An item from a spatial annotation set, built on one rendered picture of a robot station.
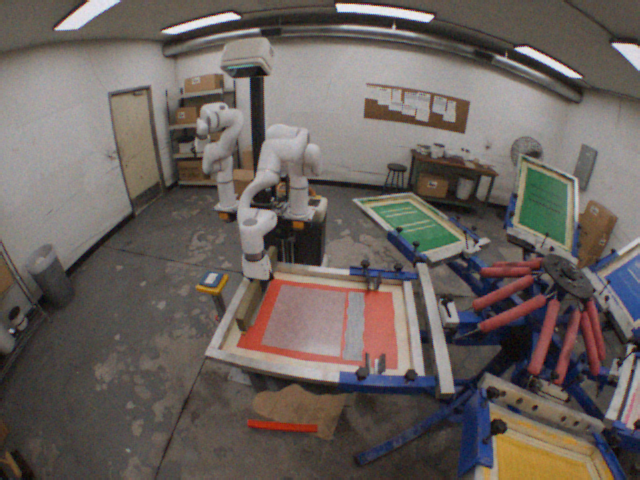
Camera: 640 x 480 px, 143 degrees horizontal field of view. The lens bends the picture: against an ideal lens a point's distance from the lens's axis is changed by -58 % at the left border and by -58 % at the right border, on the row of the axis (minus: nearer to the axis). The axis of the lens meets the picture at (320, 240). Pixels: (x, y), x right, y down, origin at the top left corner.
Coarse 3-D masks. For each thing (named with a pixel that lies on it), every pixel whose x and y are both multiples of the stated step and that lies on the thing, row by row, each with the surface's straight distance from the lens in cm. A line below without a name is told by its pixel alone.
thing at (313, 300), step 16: (272, 288) 120; (288, 288) 120; (304, 288) 119; (320, 288) 120; (336, 288) 120; (352, 288) 121; (272, 304) 113; (288, 304) 113; (304, 304) 113; (320, 304) 113; (336, 304) 113; (368, 304) 115; (384, 304) 117; (336, 320) 107; (368, 320) 109; (384, 320) 111
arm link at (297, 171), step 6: (288, 162) 128; (288, 168) 128; (294, 168) 126; (300, 168) 125; (306, 168) 124; (294, 174) 127; (300, 174) 128; (306, 174) 126; (294, 180) 128; (300, 180) 129; (306, 180) 132; (294, 186) 130; (300, 186) 129; (306, 186) 131
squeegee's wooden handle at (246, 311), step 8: (272, 248) 112; (272, 256) 109; (272, 264) 110; (256, 280) 97; (256, 288) 95; (248, 296) 92; (256, 296) 95; (248, 304) 90; (256, 304) 97; (240, 312) 88; (248, 312) 90; (240, 320) 87; (248, 320) 91; (240, 328) 91; (248, 328) 92
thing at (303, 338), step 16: (256, 320) 109; (272, 320) 108; (288, 320) 107; (304, 320) 107; (320, 320) 107; (240, 336) 105; (256, 336) 104; (272, 336) 103; (288, 336) 102; (304, 336) 102; (320, 336) 102; (336, 336) 103; (368, 336) 105; (384, 336) 106; (272, 352) 99; (288, 352) 98; (304, 352) 98; (320, 352) 98; (336, 352) 99; (368, 352) 100; (384, 352) 102
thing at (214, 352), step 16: (288, 272) 127; (304, 272) 125; (320, 272) 123; (336, 272) 123; (240, 288) 118; (240, 304) 113; (224, 320) 107; (416, 320) 111; (224, 336) 103; (416, 336) 105; (208, 352) 100; (224, 352) 98; (416, 352) 101; (240, 368) 97; (256, 368) 92; (272, 368) 92; (288, 368) 91; (304, 368) 91; (416, 368) 97; (336, 384) 91
